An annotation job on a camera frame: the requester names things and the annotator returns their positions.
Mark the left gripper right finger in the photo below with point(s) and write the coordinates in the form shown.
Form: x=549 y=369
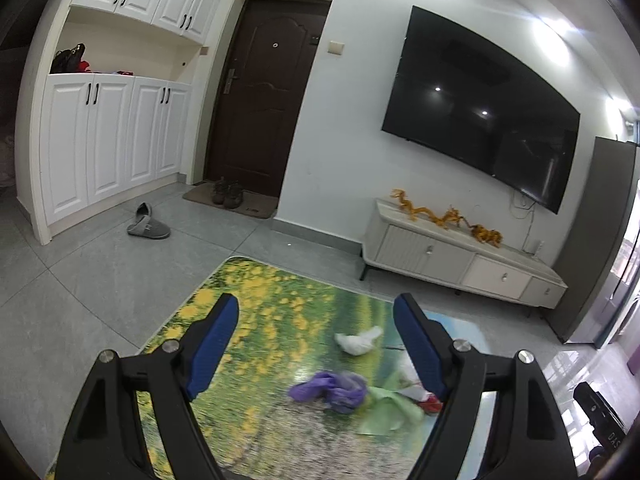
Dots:
x=527 y=438

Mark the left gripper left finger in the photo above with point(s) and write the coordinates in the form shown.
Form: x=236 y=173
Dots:
x=103 y=438

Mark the red white snack bag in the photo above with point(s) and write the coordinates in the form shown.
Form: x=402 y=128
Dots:
x=411 y=387

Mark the purple wrapper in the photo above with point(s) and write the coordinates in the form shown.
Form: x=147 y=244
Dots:
x=341 y=392

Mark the light green paper sheet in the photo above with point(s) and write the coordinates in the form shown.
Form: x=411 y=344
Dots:
x=388 y=411

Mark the silver refrigerator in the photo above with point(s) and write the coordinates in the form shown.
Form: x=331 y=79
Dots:
x=611 y=304

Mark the white crumpled tissue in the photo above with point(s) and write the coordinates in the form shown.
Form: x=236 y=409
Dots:
x=359 y=344

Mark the white power strip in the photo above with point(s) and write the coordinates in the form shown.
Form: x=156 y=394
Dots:
x=538 y=249

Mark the white grey TV cabinet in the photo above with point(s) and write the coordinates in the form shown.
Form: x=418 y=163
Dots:
x=454 y=259

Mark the golden dragon ornament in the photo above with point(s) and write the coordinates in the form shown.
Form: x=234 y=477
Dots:
x=487 y=236
x=451 y=216

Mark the colourful landscape floor mat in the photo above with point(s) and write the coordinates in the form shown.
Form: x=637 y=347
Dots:
x=285 y=335

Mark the grey slipper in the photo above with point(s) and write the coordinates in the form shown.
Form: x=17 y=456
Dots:
x=146 y=226

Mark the dark shoes pair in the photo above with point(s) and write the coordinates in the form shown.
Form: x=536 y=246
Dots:
x=227 y=194

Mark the brown door mat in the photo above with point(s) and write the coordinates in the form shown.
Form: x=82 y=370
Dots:
x=255 y=205

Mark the white shoe cabinet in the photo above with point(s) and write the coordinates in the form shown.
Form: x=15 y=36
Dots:
x=87 y=141

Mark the black handbag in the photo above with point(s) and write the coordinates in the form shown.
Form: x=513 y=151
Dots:
x=68 y=61

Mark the dark brown entrance door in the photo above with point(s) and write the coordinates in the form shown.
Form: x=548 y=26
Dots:
x=261 y=92

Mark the black wall television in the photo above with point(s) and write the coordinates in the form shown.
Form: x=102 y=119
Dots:
x=463 y=96

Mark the beige wall switch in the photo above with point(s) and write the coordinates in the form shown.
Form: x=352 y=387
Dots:
x=335 y=47

